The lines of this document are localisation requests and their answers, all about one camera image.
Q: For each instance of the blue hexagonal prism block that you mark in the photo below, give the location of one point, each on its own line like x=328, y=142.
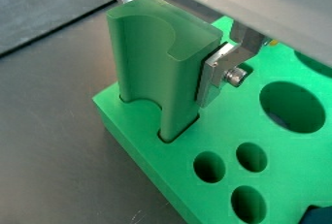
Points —
x=318, y=215

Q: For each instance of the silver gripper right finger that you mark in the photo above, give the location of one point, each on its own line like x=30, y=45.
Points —
x=221, y=68

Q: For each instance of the green arch block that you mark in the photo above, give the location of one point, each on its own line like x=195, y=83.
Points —
x=160, y=45

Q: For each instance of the green shape sorter board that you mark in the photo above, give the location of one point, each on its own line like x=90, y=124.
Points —
x=252, y=162

